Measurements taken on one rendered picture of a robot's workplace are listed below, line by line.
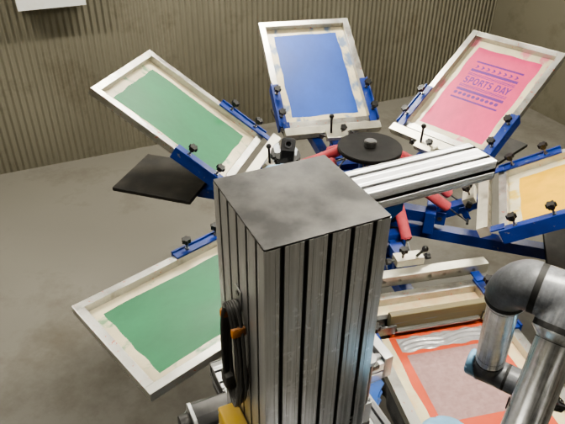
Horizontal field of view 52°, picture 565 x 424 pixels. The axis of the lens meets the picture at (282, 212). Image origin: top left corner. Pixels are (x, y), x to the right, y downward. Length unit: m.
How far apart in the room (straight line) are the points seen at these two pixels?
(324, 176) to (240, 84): 4.71
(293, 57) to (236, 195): 2.69
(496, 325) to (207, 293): 1.35
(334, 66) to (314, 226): 2.79
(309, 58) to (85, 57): 2.28
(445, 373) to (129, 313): 1.24
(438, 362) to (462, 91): 1.84
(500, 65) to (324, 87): 1.03
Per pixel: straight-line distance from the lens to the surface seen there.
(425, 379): 2.21
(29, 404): 3.54
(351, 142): 2.84
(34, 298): 4.16
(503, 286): 1.37
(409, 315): 2.29
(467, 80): 3.67
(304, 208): 1.04
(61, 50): 5.31
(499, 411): 2.20
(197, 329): 2.33
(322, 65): 3.72
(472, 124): 3.45
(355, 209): 1.05
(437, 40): 6.92
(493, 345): 1.56
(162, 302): 2.47
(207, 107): 3.27
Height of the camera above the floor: 2.60
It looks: 34 degrees down
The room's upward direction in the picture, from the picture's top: 1 degrees clockwise
